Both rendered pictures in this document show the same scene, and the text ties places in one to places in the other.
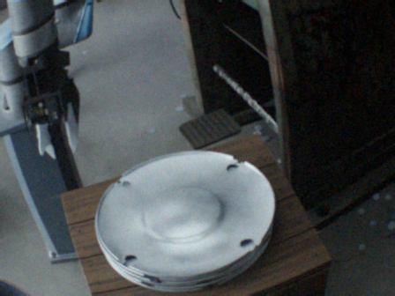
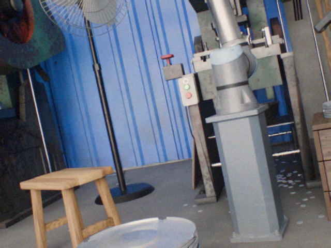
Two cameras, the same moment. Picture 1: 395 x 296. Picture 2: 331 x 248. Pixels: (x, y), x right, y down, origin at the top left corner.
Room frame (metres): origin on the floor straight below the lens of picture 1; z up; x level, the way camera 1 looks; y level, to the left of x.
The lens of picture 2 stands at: (0.54, 1.73, 0.54)
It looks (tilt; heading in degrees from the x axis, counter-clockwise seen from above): 3 degrees down; 304
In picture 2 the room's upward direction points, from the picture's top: 12 degrees counter-clockwise
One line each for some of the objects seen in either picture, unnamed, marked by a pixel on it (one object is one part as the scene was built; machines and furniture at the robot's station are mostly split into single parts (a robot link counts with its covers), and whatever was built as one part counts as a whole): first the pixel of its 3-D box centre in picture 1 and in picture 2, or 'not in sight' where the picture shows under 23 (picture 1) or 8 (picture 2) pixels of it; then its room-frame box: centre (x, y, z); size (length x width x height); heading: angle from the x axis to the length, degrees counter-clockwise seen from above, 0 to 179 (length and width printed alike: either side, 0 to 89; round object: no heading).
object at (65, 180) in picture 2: not in sight; (73, 213); (1.81, 0.59, 0.16); 0.34 x 0.24 x 0.34; 169
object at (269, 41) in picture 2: not in sight; (268, 35); (1.17, -0.32, 0.75); 0.03 x 0.03 x 0.10; 18
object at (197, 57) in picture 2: not in sight; (205, 51); (1.53, -0.33, 0.76); 0.17 x 0.06 x 0.10; 18
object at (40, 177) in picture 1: (47, 173); (249, 172); (1.12, 0.37, 0.23); 0.19 x 0.19 x 0.45; 7
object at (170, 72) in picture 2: not in sight; (176, 81); (1.60, -0.07, 0.62); 0.10 x 0.06 x 0.20; 18
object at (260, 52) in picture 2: not in sight; (238, 59); (1.37, -0.39, 0.68); 0.45 x 0.30 x 0.06; 18
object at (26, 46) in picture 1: (36, 34); not in sight; (0.73, 0.20, 0.79); 0.08 x 0.08 x 0.05
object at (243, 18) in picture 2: not in sight; (231, 25); (1.38, -0.39, 0.86); 0.20 x 0.16 x 0.05; 18
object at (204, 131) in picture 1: (292, 103); not in sight; (1.33, -0.26, 0.14); 0.59 x 0.10 x 0.05; 108
